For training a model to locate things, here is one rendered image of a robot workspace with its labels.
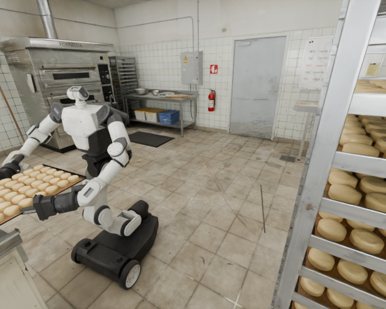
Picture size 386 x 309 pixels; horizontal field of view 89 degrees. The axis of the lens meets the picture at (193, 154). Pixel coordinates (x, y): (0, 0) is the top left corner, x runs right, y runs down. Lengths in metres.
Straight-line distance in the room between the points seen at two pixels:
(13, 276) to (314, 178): 1.24
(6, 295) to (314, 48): 4.64
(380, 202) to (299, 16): 4.23
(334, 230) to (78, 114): 1.28
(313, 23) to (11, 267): 4.66
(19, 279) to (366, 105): 1.37
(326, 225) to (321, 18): 4.18
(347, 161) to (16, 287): 1.33
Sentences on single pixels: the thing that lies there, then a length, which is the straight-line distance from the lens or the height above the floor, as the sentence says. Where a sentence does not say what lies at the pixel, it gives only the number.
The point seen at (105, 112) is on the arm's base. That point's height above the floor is 1.33.
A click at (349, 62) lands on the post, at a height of 1.56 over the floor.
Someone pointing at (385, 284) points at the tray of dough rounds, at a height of 1.15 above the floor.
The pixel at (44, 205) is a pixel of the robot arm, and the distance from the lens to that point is 1.09.
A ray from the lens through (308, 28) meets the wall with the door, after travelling 4.52.
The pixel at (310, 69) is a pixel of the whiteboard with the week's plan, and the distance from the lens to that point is 4.47.
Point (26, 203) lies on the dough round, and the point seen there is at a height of 1.02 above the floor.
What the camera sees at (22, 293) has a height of 0.60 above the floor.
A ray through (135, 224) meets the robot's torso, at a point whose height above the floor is 0.29.
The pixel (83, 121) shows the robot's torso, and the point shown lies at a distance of 1.32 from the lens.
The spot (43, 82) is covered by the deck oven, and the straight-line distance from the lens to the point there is 4.44.
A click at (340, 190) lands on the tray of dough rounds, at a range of 0.48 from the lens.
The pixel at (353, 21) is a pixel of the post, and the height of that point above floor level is 1.60.
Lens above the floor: 1.56
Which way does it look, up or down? 24 degrees down
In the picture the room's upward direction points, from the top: 1 degrees counter-clockwise
